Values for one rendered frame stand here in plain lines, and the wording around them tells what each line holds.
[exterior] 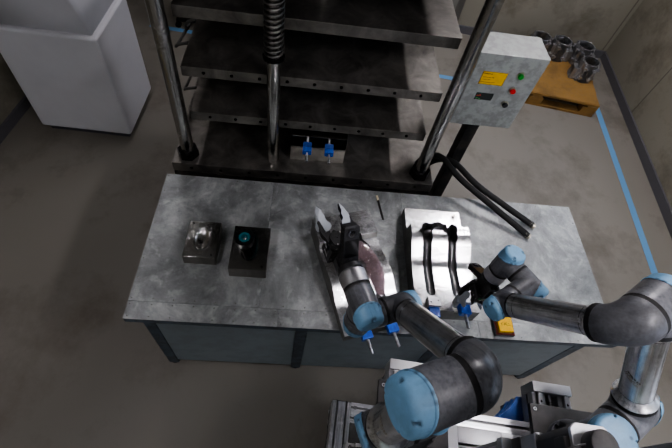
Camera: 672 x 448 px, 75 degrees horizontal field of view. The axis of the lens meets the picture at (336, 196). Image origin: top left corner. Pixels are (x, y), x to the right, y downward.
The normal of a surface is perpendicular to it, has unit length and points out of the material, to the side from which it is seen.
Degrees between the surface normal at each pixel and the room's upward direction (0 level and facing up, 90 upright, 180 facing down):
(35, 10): 90
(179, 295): 0
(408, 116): 0
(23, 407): 0
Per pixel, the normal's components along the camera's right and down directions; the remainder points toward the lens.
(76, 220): 0.12, -0.58
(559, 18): -0.11, 0.80
